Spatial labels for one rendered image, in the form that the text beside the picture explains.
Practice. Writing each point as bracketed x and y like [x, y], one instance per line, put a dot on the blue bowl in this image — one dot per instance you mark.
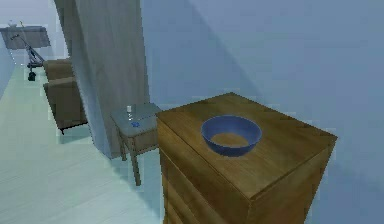
[213, 133]

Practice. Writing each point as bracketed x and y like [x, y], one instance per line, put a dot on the small white bowl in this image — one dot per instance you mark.
[12, 24]

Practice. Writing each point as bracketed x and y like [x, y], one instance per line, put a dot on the grey side table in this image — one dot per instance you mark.
[146, 115]

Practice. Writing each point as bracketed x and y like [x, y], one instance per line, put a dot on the small blue disc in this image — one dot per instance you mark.
[135, 124]

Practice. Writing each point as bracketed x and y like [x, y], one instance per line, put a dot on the small white cylinder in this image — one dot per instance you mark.
[129, 109]

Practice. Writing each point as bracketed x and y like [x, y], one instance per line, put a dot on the beige curtain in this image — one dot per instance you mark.
[110, 66]

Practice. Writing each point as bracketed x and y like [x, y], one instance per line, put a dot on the brown wooden chest of drawers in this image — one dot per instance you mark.
[280, 160]

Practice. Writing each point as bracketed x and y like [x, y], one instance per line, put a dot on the brown armchair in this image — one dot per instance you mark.
[65, 100]
[58, 68]

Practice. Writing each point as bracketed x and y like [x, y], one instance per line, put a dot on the black floor lamp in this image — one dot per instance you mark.
[31, 55]

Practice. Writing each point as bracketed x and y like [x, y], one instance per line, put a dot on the grey desk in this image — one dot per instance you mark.
[30, 36]

